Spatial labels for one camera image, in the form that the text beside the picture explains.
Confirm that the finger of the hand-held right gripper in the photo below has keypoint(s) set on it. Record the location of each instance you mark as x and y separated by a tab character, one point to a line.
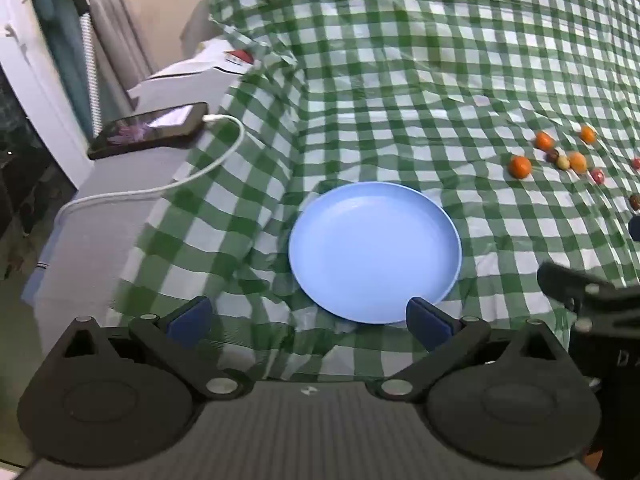
636	227
590	295

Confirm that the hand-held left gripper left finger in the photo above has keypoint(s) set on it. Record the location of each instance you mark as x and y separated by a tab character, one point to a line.
192	321

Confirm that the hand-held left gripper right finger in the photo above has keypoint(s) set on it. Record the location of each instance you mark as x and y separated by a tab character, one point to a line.
427	324

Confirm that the dark red date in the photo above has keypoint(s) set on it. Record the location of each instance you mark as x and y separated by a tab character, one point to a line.
635	202
551	155

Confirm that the plastic-wrapped orange mandarin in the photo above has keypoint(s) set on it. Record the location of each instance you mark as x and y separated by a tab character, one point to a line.
577	162
588	134

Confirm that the blue plate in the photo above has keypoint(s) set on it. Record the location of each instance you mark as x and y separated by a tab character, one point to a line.
375	250

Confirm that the yellow-brown longan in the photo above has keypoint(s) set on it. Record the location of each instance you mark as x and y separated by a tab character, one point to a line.
563	162

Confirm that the grey mattress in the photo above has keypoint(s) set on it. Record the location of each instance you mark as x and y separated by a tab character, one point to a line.
110	240

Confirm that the black smartphone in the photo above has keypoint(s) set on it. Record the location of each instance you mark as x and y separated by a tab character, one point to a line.
150	130

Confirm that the green white checked tablecloth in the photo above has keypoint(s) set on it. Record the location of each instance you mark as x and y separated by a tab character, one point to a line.
400	85

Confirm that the white printed pillow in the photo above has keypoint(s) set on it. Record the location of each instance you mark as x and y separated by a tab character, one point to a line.
215	57

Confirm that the checkered patterned pole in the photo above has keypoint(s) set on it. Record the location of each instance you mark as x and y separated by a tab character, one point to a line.
90	70

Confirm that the teal curtain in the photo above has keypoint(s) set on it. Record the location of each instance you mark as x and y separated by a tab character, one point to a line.
65	60

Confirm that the grey curtain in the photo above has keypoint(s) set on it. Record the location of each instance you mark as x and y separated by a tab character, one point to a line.
120	20

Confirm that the white window frame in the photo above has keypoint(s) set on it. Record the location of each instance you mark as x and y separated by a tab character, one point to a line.
30	85

